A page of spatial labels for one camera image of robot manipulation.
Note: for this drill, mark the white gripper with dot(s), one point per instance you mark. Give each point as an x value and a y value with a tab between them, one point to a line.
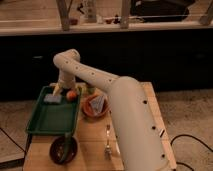
66	81

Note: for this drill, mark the orange red apple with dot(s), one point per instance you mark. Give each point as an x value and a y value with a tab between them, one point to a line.
71	95

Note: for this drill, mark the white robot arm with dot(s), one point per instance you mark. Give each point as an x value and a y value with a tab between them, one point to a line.
138	138

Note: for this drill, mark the green plastic tray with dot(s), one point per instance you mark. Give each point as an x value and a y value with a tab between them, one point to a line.
53	118

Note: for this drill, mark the grey blue sponge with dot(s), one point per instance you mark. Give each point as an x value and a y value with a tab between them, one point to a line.
52	99

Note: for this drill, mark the green small cup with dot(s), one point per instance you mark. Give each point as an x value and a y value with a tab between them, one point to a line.
90	89

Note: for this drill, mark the orange clay bowl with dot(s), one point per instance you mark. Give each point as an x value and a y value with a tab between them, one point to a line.
87	109

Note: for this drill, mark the grey folded cloth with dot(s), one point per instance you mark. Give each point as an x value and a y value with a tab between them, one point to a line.
97	104

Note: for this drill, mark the dark brown bowl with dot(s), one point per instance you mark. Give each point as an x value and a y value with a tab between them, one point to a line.
56	150

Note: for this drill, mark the silver fork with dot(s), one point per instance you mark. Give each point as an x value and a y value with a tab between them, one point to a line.
107	147

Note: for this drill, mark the green handled utensil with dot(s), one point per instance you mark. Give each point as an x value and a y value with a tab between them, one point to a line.
67	143

